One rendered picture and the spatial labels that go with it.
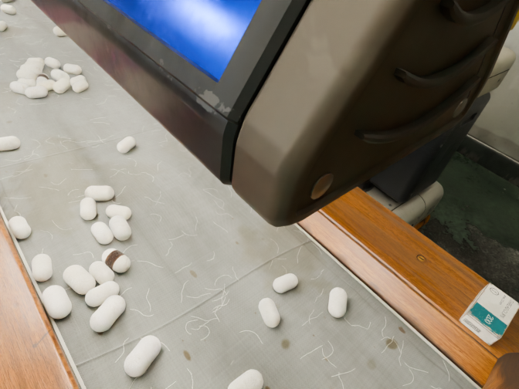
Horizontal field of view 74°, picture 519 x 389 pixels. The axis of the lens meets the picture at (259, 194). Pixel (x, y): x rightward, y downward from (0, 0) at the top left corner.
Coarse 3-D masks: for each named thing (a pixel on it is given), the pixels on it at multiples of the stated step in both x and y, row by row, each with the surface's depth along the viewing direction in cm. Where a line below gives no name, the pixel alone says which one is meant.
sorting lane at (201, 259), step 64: (0, 64) 68; (64, 64) 71; (0, 128) 54; (64, 128) 56; (128, 128) 58; (0, 192) 45; (64, 192) 46; (128, 192) 48; (192, 192) 49; (64, 256) 39; (128, 256) 40; (192, 256) 41; (256, 256) 43; (320, 256) 44; (64, 320) 34; (128, 320) 35; (192, 320) 36; (256, 320) 37; (320, 320) 38; (384, 320) 39; (128, 384) 31; (192, 384) 31; (320, 384) 33; (384, 384) 34; (448, 384) 35
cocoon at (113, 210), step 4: (108, 208) 43; (112, 208) 43; (116, 208) 43; (120, 208) 43; (124, 208) 43; (128, 208) 44; (108, 212) 43; (112, 212) 43; (116, 212) 43; (120, 212) 43; (124, 212) 43; (128, 212) 43; (108, 216) 43; (112, 216) 43; (124, 216) 43; (128, 216) 43
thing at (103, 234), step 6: (96, 222) 41; (102, 222) 41; (96, 228) 40; (102, 228) 40; (108, 228) 41; (96, 234) 40; (102, 234) 40; (108, 234) 40; (102, 240) 40; (108, 240) 40
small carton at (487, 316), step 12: (492, 288) 38; (480, 300) 37; (492, 300) 37; (504, 300) 37; (468, 312) 36; (480, 312) 36; (492, 312) 36; (504, 312) 36; (516, 312) 37; (468, 324) 36; (480, 324) 35; (492, 324) 35; (504, 324) 35; (480, 336) 36; (492, 336) 35
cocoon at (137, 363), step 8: (152, 336) 32; (144, 344) 31; (152, 344) 31; (160, 344) 32; (136, 352) 31; (144, 352) 31; (152, 352) 31; (128, 360) 30; (136, 360) 30; (144, 360) 31; (152, 360) 31; (128, 368) 30; (136, 368) 30; (144, 368) 31; (136, 376) 30
